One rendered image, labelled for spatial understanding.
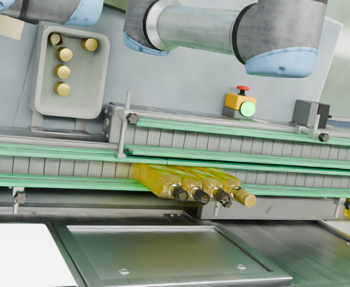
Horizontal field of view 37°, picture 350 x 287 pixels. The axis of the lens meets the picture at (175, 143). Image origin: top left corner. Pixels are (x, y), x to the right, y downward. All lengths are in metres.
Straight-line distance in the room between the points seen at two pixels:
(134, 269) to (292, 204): 0.77
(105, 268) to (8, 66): 0.61
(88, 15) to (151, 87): 0.80
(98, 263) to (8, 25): 0.50
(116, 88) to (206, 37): 0.53
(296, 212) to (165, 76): 0.62
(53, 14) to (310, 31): 0.41
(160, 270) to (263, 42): 0.52
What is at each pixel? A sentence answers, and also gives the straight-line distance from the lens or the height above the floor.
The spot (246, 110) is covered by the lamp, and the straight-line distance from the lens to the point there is 1.58.
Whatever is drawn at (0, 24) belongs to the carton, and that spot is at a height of 1.13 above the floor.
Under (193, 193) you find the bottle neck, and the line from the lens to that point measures 1.25.
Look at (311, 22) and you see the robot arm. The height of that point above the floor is 1.46.
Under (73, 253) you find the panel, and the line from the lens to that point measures 1.13.
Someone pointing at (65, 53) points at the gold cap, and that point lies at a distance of 1.38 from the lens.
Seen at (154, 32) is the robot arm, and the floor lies 1.08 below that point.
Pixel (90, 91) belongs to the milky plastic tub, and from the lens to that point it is 1.45.
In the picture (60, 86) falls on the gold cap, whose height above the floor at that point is 0.81.
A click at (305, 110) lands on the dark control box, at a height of 0.81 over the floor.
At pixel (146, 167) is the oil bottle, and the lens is 1.33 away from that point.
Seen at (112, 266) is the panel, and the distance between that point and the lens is 1.11.
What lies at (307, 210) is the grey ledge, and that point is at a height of 0.88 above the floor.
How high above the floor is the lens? 2.16
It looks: 62 degrees down
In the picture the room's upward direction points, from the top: 119 degrees clockwise
